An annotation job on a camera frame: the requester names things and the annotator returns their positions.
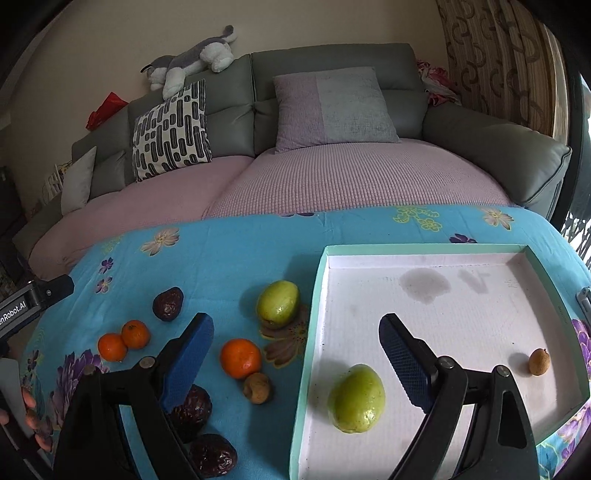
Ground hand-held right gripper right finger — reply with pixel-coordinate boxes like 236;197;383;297
379;313;539;480

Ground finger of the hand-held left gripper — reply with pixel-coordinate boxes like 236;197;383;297
28;274;75;308

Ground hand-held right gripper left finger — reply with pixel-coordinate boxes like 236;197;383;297
54;312;215;480

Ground wrinkled purple passion fruit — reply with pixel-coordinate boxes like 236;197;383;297
152;287;185;322
189;434;238;478
166;384;213;441

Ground large mandarin orange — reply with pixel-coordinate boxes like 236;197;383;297
220;338;262;380

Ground small mandarin orange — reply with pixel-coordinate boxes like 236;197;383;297
121;320;151;350
97;333;129;362

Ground white tray with green rim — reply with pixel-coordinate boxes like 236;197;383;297
288;244;591;480

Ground person's left hand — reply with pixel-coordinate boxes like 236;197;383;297
22;387;54;450

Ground white slatted rack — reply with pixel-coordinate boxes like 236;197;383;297
42;161;75;201

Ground blue floral cloth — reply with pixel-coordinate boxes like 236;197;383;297
21;205;591;480

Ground plain grey pillow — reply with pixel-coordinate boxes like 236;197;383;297
60;146;99;215

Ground red bag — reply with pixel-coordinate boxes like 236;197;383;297
86;91;129;130

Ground pink sofa cover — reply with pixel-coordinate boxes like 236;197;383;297
28;136;520;278

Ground black and white patterned cushion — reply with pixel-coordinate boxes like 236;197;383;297
131;78;214;182

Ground grey sofa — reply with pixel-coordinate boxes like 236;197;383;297
11;42;573;273

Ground pink and grey pillow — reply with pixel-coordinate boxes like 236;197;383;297
272;66;402;154

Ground grey and white plush dog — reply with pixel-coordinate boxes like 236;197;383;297
141;24;240;99

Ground pink floral clothes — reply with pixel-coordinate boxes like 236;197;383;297
416;58;462;107

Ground brown patterned curtain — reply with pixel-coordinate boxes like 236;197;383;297
434;0;568;139

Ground black door frame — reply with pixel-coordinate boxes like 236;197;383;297
551;28;591;232

